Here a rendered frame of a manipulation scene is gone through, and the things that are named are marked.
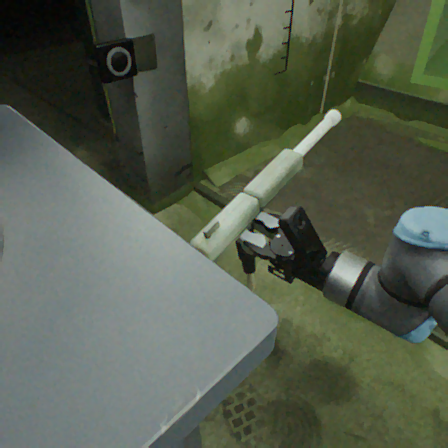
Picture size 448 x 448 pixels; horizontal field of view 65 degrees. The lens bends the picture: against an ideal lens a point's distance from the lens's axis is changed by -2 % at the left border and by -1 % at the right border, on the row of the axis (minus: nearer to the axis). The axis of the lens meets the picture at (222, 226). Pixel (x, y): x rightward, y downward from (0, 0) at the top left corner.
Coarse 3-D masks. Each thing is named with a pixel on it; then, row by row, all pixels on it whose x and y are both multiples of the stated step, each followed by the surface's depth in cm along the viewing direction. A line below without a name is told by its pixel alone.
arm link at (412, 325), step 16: (368, 272) 56; (352, 288) 56; (368, 288) 54; (352, 304) 57; (368, 304) 54; (384, 304) 52; (400, 304) 50; (384, 320) 54; (400, 320) 52; (416, 320) 51; (432, 320) 50; (400, 336) 53; (416, 336) 51
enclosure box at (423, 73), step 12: (444, 0) 75; (432, 12) 77; (444, 12) 87; (432, 24) 79; (444, 24) 92; (432, 36) 80; (444, 36) 98; (420, 48) 83; (432, 48) 93; (444, 48) 98; (420, 60) 85; (432, 60) 95; (444, 60) 94; (420, 72) 87; (432, 72) 91; (444, 72) 90; (432, 84) 87; (444, 84) 85
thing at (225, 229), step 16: (336, 112) 81; (320, 128) 78; (304, 144) 76; (288, 160) 71; (272, 176) 69; (288, 176) 71; (256, 192) 67; (272, 192) 68; (224, 208) 65; (240, 208) 65; (256, 208) 66; (208, 224) 63; (224, 224) 63; (240, 224) 64; (192, 240) 62; (208, 240) 61; (224, 240) 62; (208, 256) 60; (240, 256) 76
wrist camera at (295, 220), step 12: (288, 216) 57; (300, 216) 57; (288, 228) 57; (300, 228) 57; (312, 228) 60; (288, 240) 59; (300, 240) 58; (312, 240) 60; (300, 252) 59; (312, 252) 60; (324, 252) 62; (312, 264) 60
